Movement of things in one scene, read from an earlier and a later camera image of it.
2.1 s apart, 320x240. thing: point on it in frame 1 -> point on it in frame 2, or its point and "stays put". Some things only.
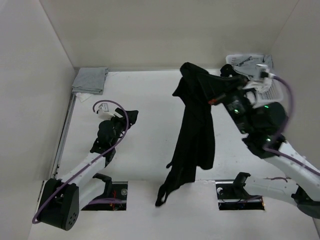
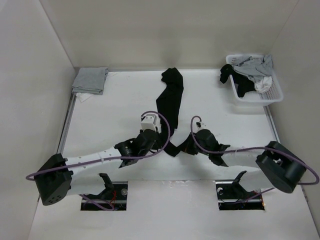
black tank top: x=194 y=144 -> x=168 y=100
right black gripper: x=214 y=99 -> x=187 y=146
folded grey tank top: x=89 y=80 stays put
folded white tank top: x=83 y=97 stays put
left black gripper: x=121 y=120 -> x=155 y=146
